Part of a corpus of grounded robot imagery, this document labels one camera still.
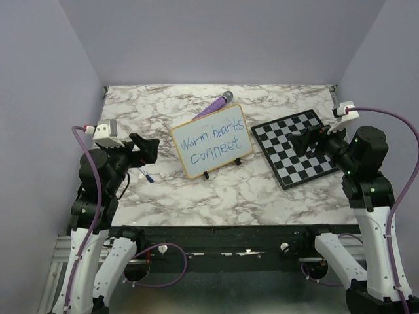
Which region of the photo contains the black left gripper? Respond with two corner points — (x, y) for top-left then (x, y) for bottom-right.
(100, 132), (160, 194)

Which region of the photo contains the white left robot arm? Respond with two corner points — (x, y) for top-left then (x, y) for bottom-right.
(52, 133), (160, 313)

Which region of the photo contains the purple glitter microphone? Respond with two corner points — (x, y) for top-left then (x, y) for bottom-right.
(193, 91), (233, 120)

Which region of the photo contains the yellow framed whiteboard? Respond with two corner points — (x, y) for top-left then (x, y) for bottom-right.
(171, 104), (253, 179)

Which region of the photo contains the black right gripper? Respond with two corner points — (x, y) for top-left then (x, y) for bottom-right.
(289, 118), (358, 173)

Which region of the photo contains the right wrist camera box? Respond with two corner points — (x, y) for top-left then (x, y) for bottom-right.
(327, 101), (359, 134)

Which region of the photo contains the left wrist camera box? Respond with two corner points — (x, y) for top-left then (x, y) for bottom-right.
(93, 120), (124, 148)

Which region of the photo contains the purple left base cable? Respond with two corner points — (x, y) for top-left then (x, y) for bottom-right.
(121, 243), (189, 288)

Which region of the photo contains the wire whiteboard stand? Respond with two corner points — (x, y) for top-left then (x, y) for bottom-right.
(203, 158), (242, 179)

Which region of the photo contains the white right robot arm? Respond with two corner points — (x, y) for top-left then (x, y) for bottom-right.
(287, 126), (418, 313)

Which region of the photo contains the black white chessboard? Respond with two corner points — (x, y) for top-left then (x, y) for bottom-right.
(251, 109), (338, 190)

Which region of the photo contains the blue marker cap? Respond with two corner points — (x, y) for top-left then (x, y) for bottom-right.
(145, 174), (154, 183)

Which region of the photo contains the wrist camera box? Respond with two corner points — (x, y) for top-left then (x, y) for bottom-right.
(93, 120), (124, 148)
(327, 101), (359, 134)

